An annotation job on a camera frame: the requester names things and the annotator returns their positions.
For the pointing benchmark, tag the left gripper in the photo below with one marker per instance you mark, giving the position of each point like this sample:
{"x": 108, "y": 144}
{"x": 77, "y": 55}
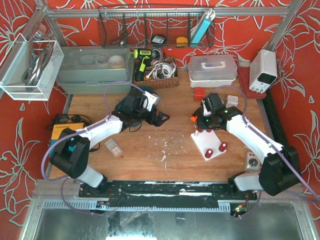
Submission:
{"x": 153, "y": 117}

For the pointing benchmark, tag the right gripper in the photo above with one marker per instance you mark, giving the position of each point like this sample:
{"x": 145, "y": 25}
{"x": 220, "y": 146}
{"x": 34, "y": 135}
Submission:
{"x": 200, "y": 122}

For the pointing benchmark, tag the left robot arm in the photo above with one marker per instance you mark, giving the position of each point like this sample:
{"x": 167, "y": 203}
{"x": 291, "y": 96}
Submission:
{"x": 70, "y": 153}

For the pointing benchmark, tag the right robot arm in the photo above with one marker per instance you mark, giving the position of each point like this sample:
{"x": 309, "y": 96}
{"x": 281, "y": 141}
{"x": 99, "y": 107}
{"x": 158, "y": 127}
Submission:
{"x": 280, "y": 169}

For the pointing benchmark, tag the orange black screwdriver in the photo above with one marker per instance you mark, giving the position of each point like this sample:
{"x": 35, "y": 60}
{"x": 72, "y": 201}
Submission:
{"x": 194, "y": 117}

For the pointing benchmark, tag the orange cube power socket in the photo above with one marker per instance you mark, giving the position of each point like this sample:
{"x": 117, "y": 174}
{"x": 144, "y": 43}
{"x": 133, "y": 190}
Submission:
{"x": 198, "y": 94}

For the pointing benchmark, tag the white cube power socket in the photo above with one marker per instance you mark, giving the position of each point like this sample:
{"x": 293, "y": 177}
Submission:
{"x": 231, "y": 101}

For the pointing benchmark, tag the teal plastic tray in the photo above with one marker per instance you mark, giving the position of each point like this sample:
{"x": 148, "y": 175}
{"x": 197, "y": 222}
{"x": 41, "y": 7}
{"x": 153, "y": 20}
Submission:
{"x": 131, "y": 108}

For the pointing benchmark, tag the wicker basket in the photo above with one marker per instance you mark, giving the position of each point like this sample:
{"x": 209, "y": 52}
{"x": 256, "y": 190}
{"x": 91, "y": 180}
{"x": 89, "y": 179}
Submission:
{"x": 155, "y": 84}

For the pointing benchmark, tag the white plastic storage box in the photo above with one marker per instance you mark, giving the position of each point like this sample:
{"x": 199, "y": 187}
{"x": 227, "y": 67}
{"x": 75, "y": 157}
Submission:
{"x": 212, "y": 71}

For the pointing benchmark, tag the white box with warning label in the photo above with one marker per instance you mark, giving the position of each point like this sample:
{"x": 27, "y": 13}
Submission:
{"x": 113, "y": 147}

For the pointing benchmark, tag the red tray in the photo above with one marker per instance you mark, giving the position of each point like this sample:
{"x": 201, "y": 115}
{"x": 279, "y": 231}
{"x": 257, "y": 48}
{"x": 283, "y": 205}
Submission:
{"x": 243, "y": 74}

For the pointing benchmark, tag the beige control box with knob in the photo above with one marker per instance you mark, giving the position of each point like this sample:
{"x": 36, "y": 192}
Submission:
{"x": 252, "y": 162}

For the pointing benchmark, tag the white power supply unit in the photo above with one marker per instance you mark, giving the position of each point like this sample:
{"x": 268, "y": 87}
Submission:
{"x": 263, "y": 71}

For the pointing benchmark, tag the yellow tape measure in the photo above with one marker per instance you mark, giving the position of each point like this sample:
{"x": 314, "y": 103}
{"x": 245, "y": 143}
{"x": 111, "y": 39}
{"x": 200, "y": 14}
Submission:
{"x": 181, "y": 42}

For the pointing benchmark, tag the black tape measure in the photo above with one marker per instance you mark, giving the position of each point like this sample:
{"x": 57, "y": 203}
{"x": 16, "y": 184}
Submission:
{"x": 158, "y": 41}

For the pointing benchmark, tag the grey plastic storage box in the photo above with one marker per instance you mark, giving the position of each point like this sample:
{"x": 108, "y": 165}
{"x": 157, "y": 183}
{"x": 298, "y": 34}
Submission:
{"x": 90, "y": 69}

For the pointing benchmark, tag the blue white book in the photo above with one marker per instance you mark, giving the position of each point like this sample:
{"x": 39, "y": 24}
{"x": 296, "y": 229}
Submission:
{"x": 201, "y": 27}

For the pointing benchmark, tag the orange teal device box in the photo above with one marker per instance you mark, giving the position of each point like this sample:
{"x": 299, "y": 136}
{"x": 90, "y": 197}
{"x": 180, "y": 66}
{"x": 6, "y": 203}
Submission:
{"x": 58, "y": 128}

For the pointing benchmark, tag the clear acrylic box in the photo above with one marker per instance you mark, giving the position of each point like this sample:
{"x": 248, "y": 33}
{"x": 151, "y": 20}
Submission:
{"x": 30, "y": 69}

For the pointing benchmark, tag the white peg base plate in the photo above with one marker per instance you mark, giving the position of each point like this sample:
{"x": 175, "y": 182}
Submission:
{"x": 207, "y": 140}

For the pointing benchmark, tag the green yellow cordless drill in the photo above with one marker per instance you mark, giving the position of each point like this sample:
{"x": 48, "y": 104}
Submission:
{"x": 145, "y": 57}

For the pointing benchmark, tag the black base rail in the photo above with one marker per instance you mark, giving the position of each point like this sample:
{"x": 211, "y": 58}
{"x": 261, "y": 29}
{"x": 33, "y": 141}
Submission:
{"x": 166, "y": 194}

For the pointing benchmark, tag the black wire basket shelf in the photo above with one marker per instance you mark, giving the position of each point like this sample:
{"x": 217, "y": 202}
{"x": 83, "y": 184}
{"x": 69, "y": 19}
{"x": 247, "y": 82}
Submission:
{"x": 134, "y": 26}

